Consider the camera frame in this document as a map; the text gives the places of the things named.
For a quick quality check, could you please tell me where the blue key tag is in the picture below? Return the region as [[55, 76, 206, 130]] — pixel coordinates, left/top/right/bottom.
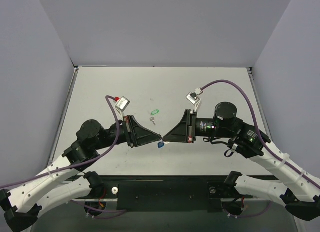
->
[[157, 141, 165, 148]]

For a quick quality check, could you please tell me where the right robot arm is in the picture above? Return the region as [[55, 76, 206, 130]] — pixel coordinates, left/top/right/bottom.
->
[[163, 102, 320, 221]]

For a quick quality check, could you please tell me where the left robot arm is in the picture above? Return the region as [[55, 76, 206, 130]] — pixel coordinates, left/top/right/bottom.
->
[[0, 115, 162, 231]]

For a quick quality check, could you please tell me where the silver key on table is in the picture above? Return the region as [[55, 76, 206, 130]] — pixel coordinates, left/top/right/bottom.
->
[[150, 117, 156, 125]]

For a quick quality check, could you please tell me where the green key tag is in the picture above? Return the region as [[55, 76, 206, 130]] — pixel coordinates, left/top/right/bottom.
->
[[150, 109, 159, 115]]

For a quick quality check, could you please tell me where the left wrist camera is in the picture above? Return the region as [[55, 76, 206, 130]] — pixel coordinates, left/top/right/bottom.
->
[[115, 96, 131, 117]]

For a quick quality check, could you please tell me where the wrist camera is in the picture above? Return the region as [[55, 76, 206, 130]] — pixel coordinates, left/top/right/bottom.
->
[[115, 96, 131, 117], [186, 87, 203, 112]]

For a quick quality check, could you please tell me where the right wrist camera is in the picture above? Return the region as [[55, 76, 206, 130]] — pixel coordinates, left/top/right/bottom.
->
[[186, 87, 203, 112]]

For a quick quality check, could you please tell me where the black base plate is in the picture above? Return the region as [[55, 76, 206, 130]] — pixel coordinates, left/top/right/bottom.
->
[[43, 174, 286, 213]]

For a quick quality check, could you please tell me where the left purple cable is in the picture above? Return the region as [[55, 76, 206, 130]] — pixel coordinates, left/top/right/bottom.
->
[[0, 94, 128, 219]]

